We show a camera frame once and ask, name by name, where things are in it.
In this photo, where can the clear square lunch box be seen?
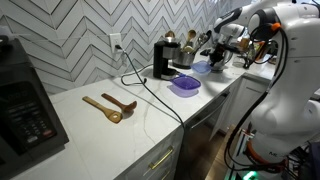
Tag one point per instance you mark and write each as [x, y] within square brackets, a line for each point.
[183, 93]

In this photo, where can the steel utensil holder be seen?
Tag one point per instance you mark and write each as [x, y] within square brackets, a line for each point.
[183, 60]

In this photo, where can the small black object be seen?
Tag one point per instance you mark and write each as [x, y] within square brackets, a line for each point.
[205, 52]

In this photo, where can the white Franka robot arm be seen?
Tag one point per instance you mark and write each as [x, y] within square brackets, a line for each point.
[293, 100]

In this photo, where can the light wooden slotted spatula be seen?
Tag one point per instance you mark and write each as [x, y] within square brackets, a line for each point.
[111, 115]

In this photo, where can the white wall outlet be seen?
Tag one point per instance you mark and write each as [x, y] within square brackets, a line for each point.
[116, 41]

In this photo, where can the brown wooden spatula in holder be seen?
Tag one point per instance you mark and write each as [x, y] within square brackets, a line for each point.
[170, 34]

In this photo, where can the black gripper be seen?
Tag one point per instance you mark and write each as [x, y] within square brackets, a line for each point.
[219, 53]

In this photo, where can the black microwave oven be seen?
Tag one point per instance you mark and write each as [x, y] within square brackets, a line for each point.
[26, 110]

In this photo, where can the black steel coffee maker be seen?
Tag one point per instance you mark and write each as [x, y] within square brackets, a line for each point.
[163, 60]

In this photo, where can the light wooden spoon in holder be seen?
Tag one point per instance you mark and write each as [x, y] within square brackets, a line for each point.
[191, 35]

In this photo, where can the glass pitcher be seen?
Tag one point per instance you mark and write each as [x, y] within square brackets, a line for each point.
[227, 63]

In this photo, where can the blue rectangular plastic lid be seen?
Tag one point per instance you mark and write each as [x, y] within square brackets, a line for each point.
[201, 67]

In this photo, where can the metal ladle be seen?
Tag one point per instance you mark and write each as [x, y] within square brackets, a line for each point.
[204, 38]

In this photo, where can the dark wooden spoon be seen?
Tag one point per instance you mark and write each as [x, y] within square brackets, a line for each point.
[128, 106]

